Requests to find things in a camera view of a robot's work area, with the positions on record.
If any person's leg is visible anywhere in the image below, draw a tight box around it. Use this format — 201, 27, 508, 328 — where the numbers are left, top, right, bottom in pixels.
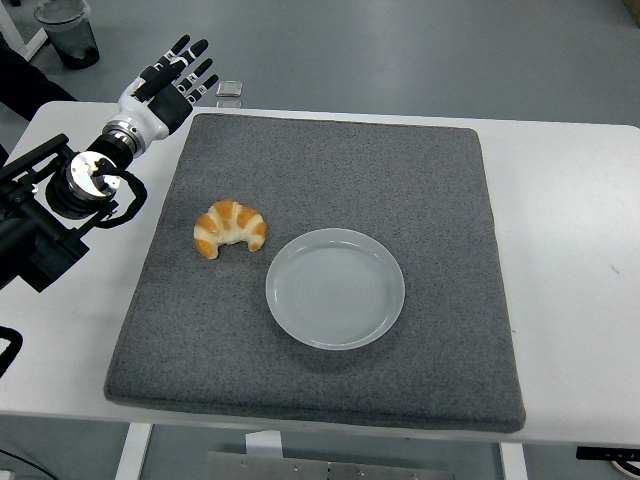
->
0, 38, 79, 124

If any thin black floor cable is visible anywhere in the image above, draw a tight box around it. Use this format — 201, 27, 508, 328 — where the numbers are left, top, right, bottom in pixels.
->
0, 447, 49, 480

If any black bar under table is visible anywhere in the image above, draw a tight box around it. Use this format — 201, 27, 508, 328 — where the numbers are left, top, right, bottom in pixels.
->
575, 445, 640, 462

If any golden croissant bread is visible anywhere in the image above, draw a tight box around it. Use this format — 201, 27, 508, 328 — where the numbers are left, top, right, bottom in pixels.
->
193, 199, 268, 261

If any white table centre bracket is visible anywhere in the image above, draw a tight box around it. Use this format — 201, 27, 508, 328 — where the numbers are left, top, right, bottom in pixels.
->
244, 430, 285, 459

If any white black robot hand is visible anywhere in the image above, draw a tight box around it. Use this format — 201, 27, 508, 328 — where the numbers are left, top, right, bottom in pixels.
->
103, 33, 221, 150

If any clear plastic cup dark drink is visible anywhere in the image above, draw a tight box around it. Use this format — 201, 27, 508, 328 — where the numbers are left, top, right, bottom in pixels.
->
33, 0, 101, 71

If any white furniture frame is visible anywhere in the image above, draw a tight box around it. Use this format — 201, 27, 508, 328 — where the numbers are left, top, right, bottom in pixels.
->
0, 0, 49, 59

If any grey metal plate with screws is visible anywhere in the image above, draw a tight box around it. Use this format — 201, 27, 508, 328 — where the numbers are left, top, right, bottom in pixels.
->
206, 451, 451, 480

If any pale grey round plate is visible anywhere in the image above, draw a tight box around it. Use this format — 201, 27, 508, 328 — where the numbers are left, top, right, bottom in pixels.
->
265, 227, 407, 351

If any grey felt mat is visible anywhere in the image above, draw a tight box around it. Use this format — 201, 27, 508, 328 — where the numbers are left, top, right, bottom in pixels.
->
103, 112, 527, 434

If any white table leg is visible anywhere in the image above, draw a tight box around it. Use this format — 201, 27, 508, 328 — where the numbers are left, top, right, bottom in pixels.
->
114, 423, 154, 480
499, 442, 529, 480

